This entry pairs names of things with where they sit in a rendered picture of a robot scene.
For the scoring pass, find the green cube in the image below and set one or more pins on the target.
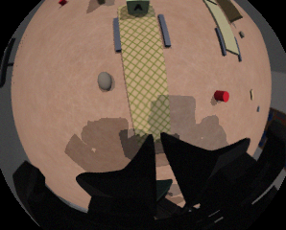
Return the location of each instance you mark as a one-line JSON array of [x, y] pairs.
[[138, 6]]

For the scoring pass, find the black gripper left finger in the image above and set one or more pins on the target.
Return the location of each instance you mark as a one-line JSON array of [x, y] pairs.
[[136, 180]]

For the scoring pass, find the red cylinder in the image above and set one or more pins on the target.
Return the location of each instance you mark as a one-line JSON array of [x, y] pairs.
[[221, 96], [62, 2]]

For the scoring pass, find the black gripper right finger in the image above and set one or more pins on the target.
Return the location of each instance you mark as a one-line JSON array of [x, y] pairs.
[[195, 167]]

